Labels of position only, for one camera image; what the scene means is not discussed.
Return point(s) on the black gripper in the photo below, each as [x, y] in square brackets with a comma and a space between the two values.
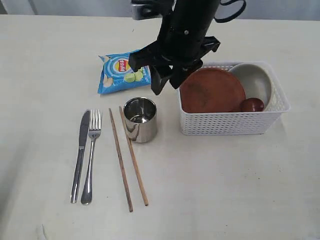
[181, 41]

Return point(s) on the silver foil packet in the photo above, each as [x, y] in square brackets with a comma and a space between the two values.
[140, 115]

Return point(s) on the blue potato chips bag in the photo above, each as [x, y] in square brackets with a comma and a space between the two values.
[117, 75]

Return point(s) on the brown wooden chopstick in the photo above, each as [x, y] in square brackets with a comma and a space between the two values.
[121, 163]
[133, 158]

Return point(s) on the dark brown wooden spoon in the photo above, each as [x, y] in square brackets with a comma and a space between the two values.
[252, 105]

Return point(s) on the pale green ceramic bowl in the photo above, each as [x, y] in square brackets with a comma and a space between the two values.
[255, 81]

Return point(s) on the silver metal fork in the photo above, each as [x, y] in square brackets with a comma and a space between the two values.
[94, 131]

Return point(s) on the white perforated plastic basket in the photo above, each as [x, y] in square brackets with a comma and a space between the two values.
[235, 123]

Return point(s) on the silver metal table knife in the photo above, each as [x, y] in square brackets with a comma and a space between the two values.
[82, 139]

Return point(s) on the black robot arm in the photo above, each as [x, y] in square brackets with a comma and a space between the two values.
[194, 7]

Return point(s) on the dark brown round plate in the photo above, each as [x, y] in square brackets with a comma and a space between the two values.
[211, 90]

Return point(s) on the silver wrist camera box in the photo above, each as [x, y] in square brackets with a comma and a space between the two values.
[149, 9]

